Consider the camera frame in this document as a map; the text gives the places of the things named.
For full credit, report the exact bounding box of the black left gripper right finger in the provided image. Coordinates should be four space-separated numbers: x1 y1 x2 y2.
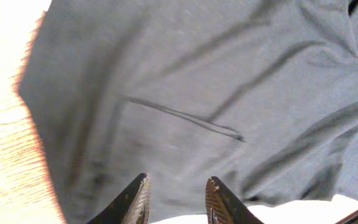
205 176 264 224

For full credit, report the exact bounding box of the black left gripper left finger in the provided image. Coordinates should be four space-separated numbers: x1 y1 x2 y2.
88 173 151 224

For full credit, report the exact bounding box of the black t-shirt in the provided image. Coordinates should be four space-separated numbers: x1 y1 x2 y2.
19 0 358 223

